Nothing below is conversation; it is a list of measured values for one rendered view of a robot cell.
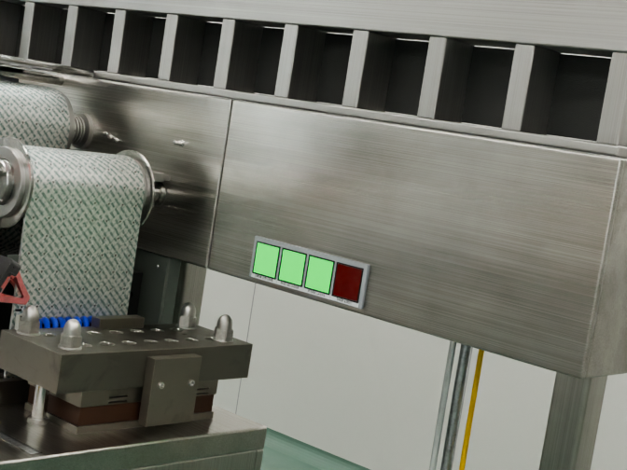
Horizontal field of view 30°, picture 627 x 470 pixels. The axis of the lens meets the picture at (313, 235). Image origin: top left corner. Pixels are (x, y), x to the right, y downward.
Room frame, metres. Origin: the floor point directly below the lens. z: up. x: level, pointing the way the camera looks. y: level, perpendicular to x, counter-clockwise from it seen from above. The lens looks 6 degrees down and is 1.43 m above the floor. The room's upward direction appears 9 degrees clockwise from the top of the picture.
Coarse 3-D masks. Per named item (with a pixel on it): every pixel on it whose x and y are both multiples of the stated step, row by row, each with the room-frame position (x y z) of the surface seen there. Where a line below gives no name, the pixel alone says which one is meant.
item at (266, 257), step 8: (264, 248) 1.94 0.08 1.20; (272, 248) 1.92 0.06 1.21; (256, 256) 1.95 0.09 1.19; (264, 256) 1.93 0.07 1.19; (272, 256) 1.92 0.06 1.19; (256, 264) 1.94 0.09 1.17; (264, 264) 1.93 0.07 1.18; (272, 264) 1.92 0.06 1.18; (264, 272) 1.93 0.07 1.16; (272, 272) 1.92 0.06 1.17
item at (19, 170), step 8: (0, 152) 1.89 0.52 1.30; (8, 152) 1.87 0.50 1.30; (16, 152) 1.87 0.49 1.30; (8, 160) 1.87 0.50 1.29; (16, 160) 1.86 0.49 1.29; (16, 168) 1.86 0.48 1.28; (16, 176) 1.85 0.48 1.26; (24, 176) 1.85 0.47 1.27; (144, 176) 2.04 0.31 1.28; (16, 184) 1.85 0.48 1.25; (24, 184) 1.85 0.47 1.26; (16, 192) 1.85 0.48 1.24; (8, 200) 1.86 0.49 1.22; (16, 200) 1.85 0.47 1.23; (144, 200) 2.04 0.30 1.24; (0, 208) 1.88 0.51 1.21; (8, 208) 1.86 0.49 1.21; (16, 208) 1.86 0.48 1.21; (0, 216) 1.87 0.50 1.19
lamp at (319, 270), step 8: (312, 256) 1.86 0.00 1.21; (312, 264) 1.86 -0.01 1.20; (320, 264) 1.85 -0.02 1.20; (328, 264) 1.84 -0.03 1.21; (312, 272) 1.86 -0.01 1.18; (320, 272) 1.85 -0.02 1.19; (328, 272) 1.84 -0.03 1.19; (312, 280) 1.86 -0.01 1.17; (320, 280) 1.85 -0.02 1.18; (328, 280) 1.84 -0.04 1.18; (312, 288) 1.86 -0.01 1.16; (320, 288) 1.85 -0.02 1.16; (328, 288) 1.83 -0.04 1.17
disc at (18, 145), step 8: (0, 144) 1.91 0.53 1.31; (8, 144) 1.89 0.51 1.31; (16, 144) 1.88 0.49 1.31; (24, 152) 1.86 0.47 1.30; (24, 160) 1.86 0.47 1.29; (24, 168) 1.86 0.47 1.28; (32, 168) 1.85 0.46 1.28; (32, 176) 1.84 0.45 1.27; (32, 184) 1.84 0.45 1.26; (24, 192) 1.85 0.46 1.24; (32, 192) 1.84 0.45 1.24; (24, 200) 1.85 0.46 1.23; (24, 208) 1.85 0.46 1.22; (8, 216) 1.87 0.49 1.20; (16, 216) 1.86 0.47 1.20; (0, 224) 1.89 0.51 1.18; (8, 224) 1.87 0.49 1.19
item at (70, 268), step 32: (32, 224) 1.86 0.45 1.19; (64, 224) 1.91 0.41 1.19; (96, 224) 1.96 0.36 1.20; (128, 224) 2.01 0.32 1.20; (32, 256) 1.87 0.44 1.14; (64, 256) 1.92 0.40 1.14; (96, 256) 1.96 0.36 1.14; (128, 256) 2.02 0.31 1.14; (32, 288) 1.87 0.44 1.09; (64, 288) 1.92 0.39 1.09; (96, 288) 1.97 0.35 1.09; (128, 288) 2.02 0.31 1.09
